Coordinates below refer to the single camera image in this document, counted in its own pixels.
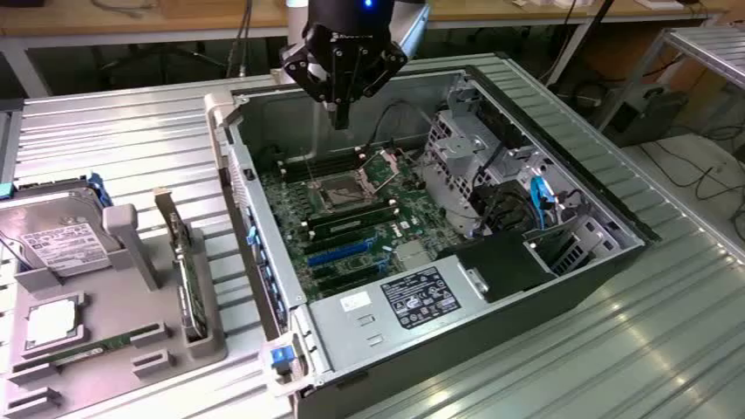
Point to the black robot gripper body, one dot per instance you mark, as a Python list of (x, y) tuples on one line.
[(349, 26)]

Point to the green graphics card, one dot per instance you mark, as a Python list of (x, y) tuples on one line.
[(185, 270)]

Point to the open black PC case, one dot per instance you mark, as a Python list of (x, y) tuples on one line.
[(273, 100)]

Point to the metal socket cover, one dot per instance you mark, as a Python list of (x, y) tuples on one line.
[(381, 168)]

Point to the silver metal drive cage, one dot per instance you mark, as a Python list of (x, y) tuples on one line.
[(460, 174)]

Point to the CPU socket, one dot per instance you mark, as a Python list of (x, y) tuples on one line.
[(340, 192)]

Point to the green motherboard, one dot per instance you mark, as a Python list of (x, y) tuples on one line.
[(291, 205)]

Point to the black installed RAM stick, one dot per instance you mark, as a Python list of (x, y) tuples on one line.
[(349, 214)]

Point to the labelled installed RAM stick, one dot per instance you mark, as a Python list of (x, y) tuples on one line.
[(349, 227)]

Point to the blue card retention clip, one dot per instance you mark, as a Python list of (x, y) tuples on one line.
[(251, 235)]

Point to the long wooden desk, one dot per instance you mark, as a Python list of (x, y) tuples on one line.
[(87, 22)]

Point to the silver chipset heatsink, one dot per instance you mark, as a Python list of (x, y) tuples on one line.
[(412, 255)]

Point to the blue expansion slot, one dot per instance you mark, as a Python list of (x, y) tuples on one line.
[(332, 256)]

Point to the blue disk caddy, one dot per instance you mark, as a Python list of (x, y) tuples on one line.
[(97, 187)]

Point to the black expansion slot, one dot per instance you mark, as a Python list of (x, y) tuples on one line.
[(343, 275)]

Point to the black box on floor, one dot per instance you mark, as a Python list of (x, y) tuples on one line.
[(652, 113)]

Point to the metal slat side table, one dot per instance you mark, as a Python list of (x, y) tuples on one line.
[(704, 48)]

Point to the silver hard disk drive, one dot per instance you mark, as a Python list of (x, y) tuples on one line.
[(58, 244)]

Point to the grey power supply unit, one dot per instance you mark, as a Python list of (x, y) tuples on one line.
[(349, 331)]

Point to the grey plastic parts rack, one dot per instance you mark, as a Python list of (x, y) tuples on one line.
[(116, 305)]

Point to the blue case latch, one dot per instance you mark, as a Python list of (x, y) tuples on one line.
[(280, 355)]

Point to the silver CPU chip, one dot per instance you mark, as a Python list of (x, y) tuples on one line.
[(52, 323)]

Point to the green RAM stick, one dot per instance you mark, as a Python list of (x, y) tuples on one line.
[(81, 349)]

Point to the grey metal frame post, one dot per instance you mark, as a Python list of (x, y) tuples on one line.
[(8, 131)]

